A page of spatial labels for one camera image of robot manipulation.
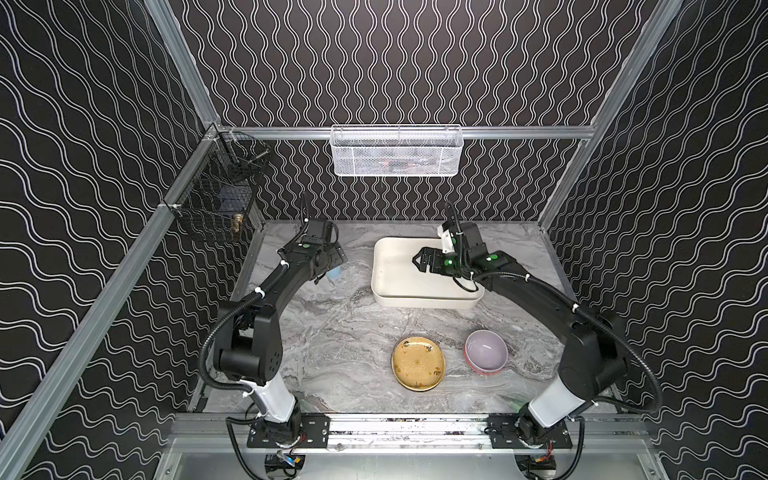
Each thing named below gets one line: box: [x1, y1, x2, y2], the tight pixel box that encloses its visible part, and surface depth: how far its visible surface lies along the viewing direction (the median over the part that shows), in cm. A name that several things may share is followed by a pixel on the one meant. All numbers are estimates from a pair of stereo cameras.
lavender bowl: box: [464, 329, 509, 372], surface depth 85 cm
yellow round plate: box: [391, 336, 446, 392], surface depth 85 cm
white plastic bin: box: [371, 237, 485, 308], surface depth 102 cm
